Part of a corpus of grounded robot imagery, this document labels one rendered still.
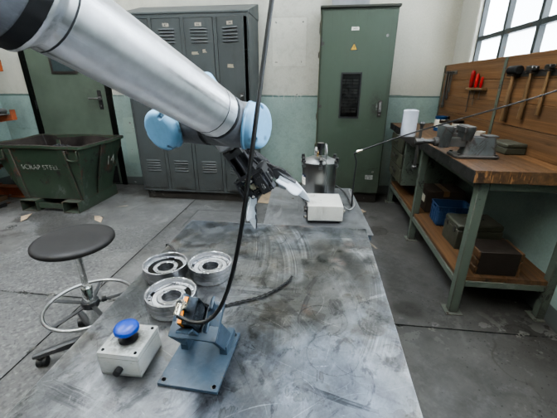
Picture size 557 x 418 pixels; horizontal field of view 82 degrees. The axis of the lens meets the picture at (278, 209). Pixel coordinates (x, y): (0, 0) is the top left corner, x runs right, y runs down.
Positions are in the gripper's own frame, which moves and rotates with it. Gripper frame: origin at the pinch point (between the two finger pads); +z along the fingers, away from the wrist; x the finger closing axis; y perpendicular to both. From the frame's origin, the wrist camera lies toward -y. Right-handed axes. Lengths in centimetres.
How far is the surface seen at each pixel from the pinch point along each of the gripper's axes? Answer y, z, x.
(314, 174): -78, 17, 2
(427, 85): -303, 51, 124
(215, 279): 9.8, 3.3, -19.3
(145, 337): 31.0, -2.5, -23.2
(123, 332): 33.1, -6.0, -23.6
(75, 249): -36, -15, -93
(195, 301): 32.2, -5.3, -9.9
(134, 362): 35.2, -1.5, -23.8
